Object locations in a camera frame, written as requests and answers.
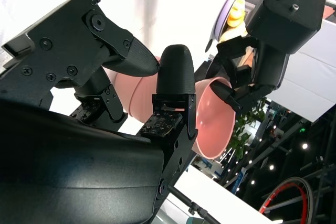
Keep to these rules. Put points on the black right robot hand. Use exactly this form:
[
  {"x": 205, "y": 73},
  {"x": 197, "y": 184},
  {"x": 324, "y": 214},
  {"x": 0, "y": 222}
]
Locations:
[{"x": 78, "y": 169}]

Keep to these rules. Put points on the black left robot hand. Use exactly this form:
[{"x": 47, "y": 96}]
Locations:
[{"x": 270, "y": 66}]

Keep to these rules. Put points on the pink bowl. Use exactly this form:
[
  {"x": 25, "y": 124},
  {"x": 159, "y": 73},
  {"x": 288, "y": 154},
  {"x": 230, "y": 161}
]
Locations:
[
  {"x": 123, "y": 82},
  {"x": 144, "y": 98},
  {"x": 215, "y": 129}
]

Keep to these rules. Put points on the yellow toy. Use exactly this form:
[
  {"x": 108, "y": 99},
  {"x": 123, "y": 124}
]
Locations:
[{"x": 236, "y": 14}]

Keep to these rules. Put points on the green leafy plant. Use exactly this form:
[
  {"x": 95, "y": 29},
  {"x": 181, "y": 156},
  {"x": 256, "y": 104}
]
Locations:
[{"x": 246, "y": 127}]

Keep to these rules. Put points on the purple plate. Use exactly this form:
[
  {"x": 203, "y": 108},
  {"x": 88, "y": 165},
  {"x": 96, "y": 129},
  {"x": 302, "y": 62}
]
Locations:
[{"x": 223, "y": 16}]

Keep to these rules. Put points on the black rod with connector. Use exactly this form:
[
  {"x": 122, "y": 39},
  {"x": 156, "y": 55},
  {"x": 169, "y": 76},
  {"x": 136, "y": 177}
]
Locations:
[{"x": 183, "y": 198}]

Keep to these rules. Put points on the red hoop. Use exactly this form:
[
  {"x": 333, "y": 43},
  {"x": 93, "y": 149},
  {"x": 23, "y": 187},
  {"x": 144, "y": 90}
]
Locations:
[{"x": 304, "y": 195}]

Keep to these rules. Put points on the black left wrist camera housing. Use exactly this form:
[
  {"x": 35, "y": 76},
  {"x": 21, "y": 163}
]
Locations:
[{"x": 286, "y": 11}]

